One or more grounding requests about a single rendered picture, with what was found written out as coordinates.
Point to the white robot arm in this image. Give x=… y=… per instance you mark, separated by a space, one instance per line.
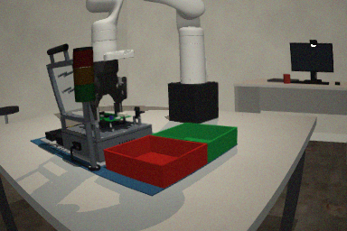
x=193 y=63

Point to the green circuit board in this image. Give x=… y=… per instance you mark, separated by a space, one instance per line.
x=112 y=117

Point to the green bin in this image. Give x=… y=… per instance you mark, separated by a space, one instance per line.
x=219 y=138

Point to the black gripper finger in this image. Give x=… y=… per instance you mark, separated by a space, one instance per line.
x=94 y=104
x=117 y=96

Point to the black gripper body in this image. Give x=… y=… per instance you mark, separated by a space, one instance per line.
x=102 y=70

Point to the red bin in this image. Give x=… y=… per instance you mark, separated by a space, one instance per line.
x=155 y=160

